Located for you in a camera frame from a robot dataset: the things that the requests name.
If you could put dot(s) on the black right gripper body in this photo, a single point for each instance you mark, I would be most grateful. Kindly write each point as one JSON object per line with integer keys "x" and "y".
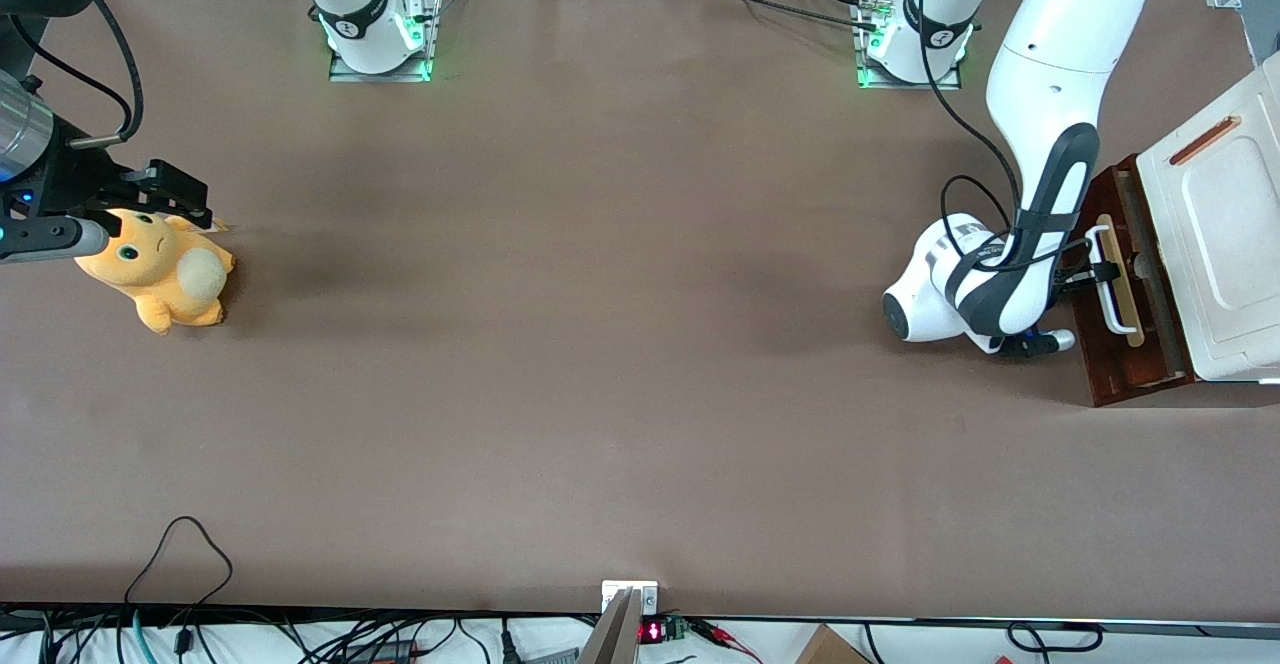
{"x": 75, "y": 180}

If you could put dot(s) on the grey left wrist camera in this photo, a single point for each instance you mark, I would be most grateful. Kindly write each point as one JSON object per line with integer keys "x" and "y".
{"x": 1050, "y": 341}

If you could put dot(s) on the red display module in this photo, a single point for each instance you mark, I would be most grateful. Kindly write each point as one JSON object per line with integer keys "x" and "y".
{"x": 652, "y": 631}

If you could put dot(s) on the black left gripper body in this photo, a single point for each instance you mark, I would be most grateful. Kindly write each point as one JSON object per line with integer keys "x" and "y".
{"x": 1078, "y": 274}

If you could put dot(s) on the black power adapter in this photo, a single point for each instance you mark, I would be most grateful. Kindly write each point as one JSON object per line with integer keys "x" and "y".
{"x": 385, "y": 652}

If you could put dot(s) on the black plug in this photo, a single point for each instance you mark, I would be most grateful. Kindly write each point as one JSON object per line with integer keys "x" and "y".
{"x": 508, "y": 649}

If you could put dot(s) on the brown cardboard box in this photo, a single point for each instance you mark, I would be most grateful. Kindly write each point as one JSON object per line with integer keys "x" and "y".
{"x": 830, "y": 649}

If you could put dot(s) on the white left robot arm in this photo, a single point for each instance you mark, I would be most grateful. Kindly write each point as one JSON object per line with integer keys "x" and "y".
{"x": 1050, "y": 74}

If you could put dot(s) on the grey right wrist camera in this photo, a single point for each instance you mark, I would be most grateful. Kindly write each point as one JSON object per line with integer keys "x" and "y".
{"x": 55, "y": 241}

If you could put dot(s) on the grey aluminium bar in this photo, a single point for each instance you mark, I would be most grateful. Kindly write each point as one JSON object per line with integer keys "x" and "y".
{"x": 612, "y": 639}

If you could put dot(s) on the red clip leads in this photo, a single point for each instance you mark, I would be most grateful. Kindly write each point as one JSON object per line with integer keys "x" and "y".
{"x": 715, "y": 632}

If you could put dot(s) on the white metal bracket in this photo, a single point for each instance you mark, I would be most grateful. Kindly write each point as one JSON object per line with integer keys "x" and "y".
{"x": 648, "y": 599}

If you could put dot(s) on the orange plush toy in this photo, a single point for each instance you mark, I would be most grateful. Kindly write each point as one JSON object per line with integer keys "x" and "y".
{"x": 165, "y": 279}

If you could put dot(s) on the white cabinet with wooden base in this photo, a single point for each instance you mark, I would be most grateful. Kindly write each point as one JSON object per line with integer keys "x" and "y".
{"x": 1230, "y": 244}

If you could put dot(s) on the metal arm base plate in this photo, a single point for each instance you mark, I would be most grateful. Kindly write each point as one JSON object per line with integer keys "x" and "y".
{"x": 380, "y": 76}
{"x": 910, "y": 85}

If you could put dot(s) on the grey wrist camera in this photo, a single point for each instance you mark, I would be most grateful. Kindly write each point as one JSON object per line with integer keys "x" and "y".
{"x": 55, "y": 241}
{"x": 1050, "y": 341}

